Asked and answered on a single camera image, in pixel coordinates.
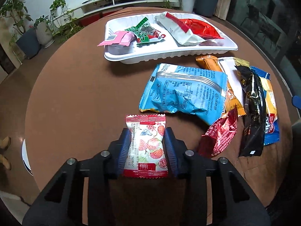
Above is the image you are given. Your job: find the light blue snack bag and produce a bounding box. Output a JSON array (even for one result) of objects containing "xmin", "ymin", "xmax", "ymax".
[{"xmin": 139, "ymin": 63, "xmax": 224, "ymax": 125}]

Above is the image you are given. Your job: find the white red snack bag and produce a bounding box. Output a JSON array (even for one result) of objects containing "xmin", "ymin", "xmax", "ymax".
[{"xmin": 155, "ymin": 12, "xmax": 206, "ymax": 46}]

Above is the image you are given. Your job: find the white snack bar wrapper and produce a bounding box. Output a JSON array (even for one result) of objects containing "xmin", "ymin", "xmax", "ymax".
[{"xmin": 218, "ymin": 57, "xmax": 244, "ymax": 106}]

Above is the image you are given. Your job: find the blue yellow snack bag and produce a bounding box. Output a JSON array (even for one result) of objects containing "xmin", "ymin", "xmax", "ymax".
[{"xmin": 251, "ymin": 66, "xmax": 280, "ymax": 146}]

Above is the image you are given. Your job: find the pink snack packet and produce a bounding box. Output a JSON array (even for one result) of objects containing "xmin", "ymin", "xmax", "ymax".
[{"xmin": 97, "ymin": 31, "xmax": 136, "ymax": 47}]

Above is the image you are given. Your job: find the white round stool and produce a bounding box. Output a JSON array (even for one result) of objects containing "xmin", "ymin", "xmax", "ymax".
[{"xmin": 21, "ymin": 139, "xmax": 33, "ymax": 176}]

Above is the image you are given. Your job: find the white tv console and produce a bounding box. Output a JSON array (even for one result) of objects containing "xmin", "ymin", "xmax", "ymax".
[{"xmin": 66, "ymin": 0, "xmax": 181, "ymax": 18}]

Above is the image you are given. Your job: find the red chip bag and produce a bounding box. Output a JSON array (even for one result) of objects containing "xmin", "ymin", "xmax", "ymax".
[{"xmin": 180, "ymin": 19, "xmax": 223, "ymax": 40}]

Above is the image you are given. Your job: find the red storage box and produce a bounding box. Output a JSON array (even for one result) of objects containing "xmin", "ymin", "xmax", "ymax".
[{"xmin": 79, "ymin": 13, "xmax": 101, "ymax": 27}]

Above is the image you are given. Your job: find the orange snack bar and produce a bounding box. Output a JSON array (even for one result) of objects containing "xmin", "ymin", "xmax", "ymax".
[{"xmin": 196, "ymin": 55, "xmax": 246, "ymax": 117}]

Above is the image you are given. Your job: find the dark red foil packet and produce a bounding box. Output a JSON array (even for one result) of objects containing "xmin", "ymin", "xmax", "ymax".
[{"xmin": 198, "ymin": 108, "xmax": 238, "ymax": 158}]

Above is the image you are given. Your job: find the black snack bag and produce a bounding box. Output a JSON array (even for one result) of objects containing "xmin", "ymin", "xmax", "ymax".
[{"xmin": 236, "ymin": 65, "xmax": 266, "ymax": 157}]

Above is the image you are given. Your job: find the white plastic tray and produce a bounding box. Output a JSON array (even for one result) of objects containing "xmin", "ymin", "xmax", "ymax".
[{"xmin": 104, "ymin": 12, "xmax": 238, "ymax": 64}]

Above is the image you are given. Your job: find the potted plant white pot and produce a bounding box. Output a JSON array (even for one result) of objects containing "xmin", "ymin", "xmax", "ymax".
[{"xmin": 33, "ymin": 0, "xmax": 67, "ymax": 48}]

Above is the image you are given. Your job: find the gold snack packet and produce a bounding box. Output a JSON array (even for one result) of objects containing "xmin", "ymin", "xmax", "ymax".
[{"xmin": 234, "ymin": 57, "xmax": 250, "ymax": 67}]

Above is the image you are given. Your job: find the green seaweed snack packet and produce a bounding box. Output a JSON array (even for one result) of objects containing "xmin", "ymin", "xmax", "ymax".
[{"xmin": 125, "ymin": 17, "xmax": 166, "ymax": 45}]

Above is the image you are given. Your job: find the strawberry candy packet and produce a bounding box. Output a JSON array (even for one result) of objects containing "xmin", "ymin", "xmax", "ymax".
[{"xmin": 123, "ymin": 114, "xmax": 168, "ymax": 179}]

